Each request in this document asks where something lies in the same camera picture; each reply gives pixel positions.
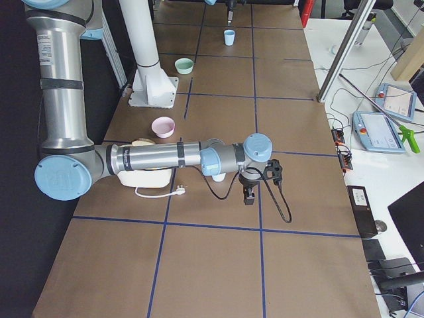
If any light blue cup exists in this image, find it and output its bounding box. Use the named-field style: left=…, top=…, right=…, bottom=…
left=212, top=173, right=226, bottom=182
left=223, top=29, right=235, bottom=46

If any cream toaster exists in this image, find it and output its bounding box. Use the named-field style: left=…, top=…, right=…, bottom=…
left=117, top=140, right=173, bottom=189

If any toast slice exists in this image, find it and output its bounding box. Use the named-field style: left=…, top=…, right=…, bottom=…
left=131, top=138, right=156, bottom=146

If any white pedestal column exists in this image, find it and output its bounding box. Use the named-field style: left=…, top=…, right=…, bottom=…
left=119, top=0, right=179, bottom=109

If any teach pendant far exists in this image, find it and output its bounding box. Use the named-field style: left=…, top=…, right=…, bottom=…
left=374, top=83, right=417, bottom=123

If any white toaster plug cable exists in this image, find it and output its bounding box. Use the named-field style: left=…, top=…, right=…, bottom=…
left=134, top=184, right=188, bottom=199

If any pink bowl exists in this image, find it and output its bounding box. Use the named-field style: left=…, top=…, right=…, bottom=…
left=151, top=117, right=176, bottom=138

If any black monitor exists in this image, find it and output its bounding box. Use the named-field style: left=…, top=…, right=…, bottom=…
left=388, top=185, right=423, bottom=270

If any green handled reacher grabber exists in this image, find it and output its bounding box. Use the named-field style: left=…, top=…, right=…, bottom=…
left=338, top=73, right=416, bottom=154

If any orange black connector block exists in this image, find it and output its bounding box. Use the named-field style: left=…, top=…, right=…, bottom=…
left=331, top=128, right=353, bottom=174

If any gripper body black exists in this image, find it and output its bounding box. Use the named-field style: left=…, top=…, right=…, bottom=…
left=238, top=172, right=259, bottom=189
left=226, top=0, right=237, bottom=10

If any teach pendant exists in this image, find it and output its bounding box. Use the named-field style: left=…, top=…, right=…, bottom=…
left=352, top=111, right=405, bottom=154
left=374, top=83, right=417, bottom=123

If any black box with label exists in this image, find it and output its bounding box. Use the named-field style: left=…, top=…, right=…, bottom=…
left=346, top=185, right=378, bottom=239

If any aluminium frame post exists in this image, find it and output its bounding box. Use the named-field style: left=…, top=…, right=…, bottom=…
left=317, top=0, right=376, bottom=103

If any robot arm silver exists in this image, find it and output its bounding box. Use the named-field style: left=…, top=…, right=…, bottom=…
left=24, top=1, right=282, bottom=205

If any teach pendant near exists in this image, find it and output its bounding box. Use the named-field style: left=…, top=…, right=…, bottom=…
left=352, top=111, right=405, bottom=154

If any green bowl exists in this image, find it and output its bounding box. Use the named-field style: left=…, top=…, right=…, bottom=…
left=174, top=58, right=194, bottom=75

